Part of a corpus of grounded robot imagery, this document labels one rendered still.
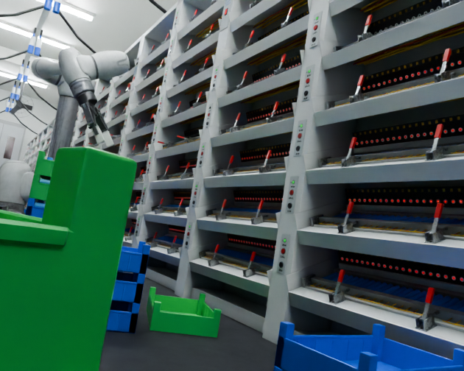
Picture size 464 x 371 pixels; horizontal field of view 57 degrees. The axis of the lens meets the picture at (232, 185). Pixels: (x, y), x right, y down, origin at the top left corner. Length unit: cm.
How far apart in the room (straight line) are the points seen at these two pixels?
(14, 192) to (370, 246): 174
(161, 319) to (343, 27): 111
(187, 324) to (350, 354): 52
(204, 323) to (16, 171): 138
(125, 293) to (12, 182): 125
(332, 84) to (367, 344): 84
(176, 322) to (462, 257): 77
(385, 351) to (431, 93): 61
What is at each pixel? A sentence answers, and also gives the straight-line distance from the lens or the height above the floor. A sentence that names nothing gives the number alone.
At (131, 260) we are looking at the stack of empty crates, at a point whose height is 19.
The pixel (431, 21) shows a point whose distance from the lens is 124.
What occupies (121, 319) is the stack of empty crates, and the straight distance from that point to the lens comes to 125.
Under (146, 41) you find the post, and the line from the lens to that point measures 353.
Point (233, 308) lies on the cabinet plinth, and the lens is 167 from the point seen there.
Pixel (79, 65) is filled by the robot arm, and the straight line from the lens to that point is 191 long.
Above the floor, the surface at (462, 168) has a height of 52.
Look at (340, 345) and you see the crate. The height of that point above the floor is 11.
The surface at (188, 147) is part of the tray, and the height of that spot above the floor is 71.
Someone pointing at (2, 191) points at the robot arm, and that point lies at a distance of 235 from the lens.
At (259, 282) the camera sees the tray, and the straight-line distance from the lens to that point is 148.
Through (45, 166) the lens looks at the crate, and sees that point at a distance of 155.
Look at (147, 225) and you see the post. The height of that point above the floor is 29.
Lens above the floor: 30
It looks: 7 degrees up
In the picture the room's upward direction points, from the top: 9 degrees clockwise
